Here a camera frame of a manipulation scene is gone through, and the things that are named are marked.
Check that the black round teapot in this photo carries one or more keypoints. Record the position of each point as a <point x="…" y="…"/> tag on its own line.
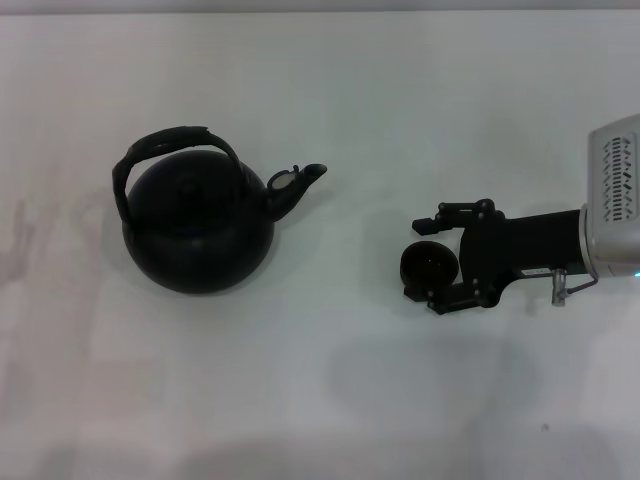
<point x="200" y="240"/>

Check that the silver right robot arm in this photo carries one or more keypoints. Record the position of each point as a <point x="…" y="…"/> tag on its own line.
<point x="615" y="200"/>

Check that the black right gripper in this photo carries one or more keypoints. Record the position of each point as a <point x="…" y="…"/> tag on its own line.
<point x="525" y="245"/>

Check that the small dark teacup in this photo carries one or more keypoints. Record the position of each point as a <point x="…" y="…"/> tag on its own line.
<point x="427" y="262"/>

